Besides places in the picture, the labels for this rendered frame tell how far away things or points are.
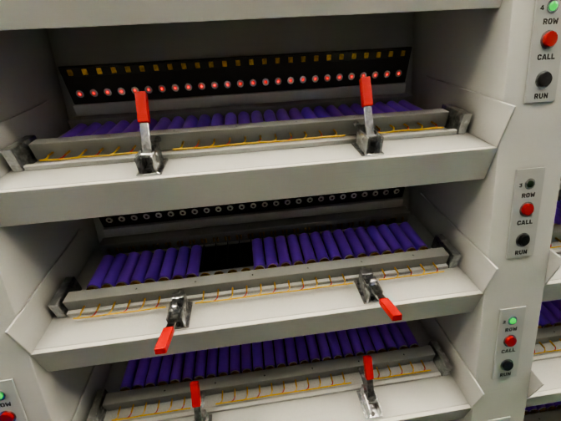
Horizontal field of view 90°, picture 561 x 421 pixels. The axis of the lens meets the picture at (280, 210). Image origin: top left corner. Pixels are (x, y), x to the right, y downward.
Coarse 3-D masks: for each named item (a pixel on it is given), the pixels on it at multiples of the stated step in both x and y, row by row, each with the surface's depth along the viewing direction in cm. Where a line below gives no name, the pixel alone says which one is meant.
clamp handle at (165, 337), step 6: (174, 306) 36; (174, 312) 36; (174, 318) 35; (168, 324) 34; (174, 324) 34; (162, 330) 33; (168, 330) 33; (162, 336) 32; (168, 336) 32; (162, 342) 31; (168, 342) 31; (156, 348) 30; (162, 348) 30
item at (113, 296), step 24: (312, 264) 42; (336, 264) 42; (360, 264) 42; (384, 264) 42; (408, 264) 42; (432, 264) 43; (120, 288) 39; (144, 288) 39; (168, 288) 39; (192, 288) 40; (216, 288) 40; (240, 288) 41; (312, 288) 40; (120, 312) 38
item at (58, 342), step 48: (432, 240) 49; (48, 288) 38; (336, 288) 41; (384, 288) 41; (432, 288) 40; (480, 288) 40; (48, 336) 36; (96, 336) 36; (144, 336) 36; (192, 336) 37; (240, 336) 38; (288, 336) 40
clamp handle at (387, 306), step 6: (372, 282) 38; (372, 288) 38; (378, 294) 37; (378, 300) 36; (384, 300) 35; (384, 306) 34; (390, 306) 34; (390, 312) 33; (396, 312) 32; (396, 318) 32
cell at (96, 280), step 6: (102, 258) 45; (108, 258) 45; (102, 264) 44; (108, 264) 44; (96, 270) 43; (102, 270) 43; (108, 270) 44; (96, 276) 42; (102, 276) 42; (90, 282) 41; (96, 282) 41; (102, 282) 42
